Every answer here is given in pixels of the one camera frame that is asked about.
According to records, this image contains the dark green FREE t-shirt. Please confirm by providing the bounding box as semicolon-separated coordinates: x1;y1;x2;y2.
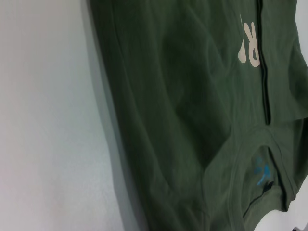
84;0;308;231

